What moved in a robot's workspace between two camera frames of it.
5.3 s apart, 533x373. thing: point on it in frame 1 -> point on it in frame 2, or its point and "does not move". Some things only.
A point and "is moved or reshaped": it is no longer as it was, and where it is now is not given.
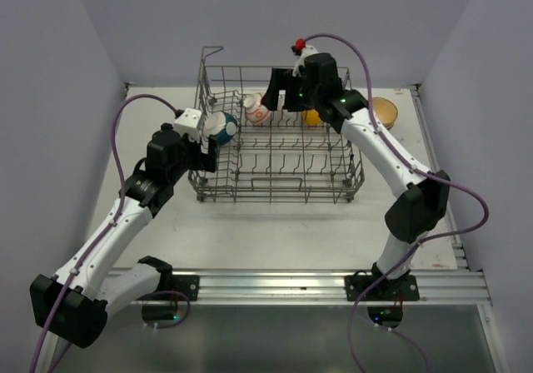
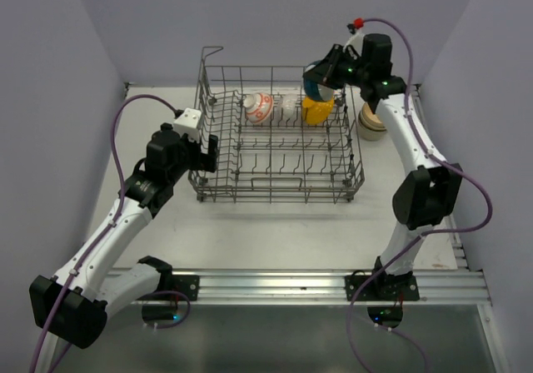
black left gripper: (205, 161) does not move
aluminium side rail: (461, 258) does not move
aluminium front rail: (438, 286) does not move
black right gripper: (281, 80) -> (325, 72)
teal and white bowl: (221, 125) is moved or reshaped
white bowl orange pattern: (256, 112) does not move
